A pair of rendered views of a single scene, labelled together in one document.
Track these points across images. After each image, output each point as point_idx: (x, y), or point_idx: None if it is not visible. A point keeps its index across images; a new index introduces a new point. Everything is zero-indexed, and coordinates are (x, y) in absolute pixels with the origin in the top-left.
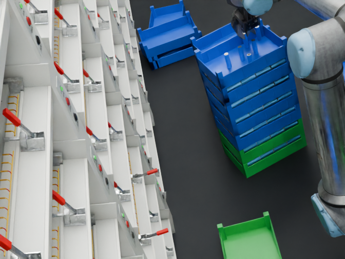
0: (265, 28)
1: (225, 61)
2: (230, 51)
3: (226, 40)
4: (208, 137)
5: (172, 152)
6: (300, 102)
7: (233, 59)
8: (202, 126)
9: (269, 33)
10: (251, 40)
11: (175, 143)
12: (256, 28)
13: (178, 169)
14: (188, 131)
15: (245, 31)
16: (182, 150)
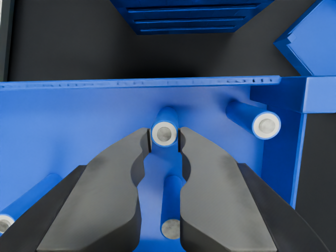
0: (294, 139)
1: (53, 142)
2: (98, 94)
3: (67, 85)
4: (101, 35)
5: (43, 29)
6: (244, 60)
7: (84, 153)
8: (101, 4)
9: (282, 165)
10: (165, 226)
11: (54, 11)
12: (255, 136)
13: (42, 68)
14: (79, 0)
15: (179, 133)
16: (58, 35)
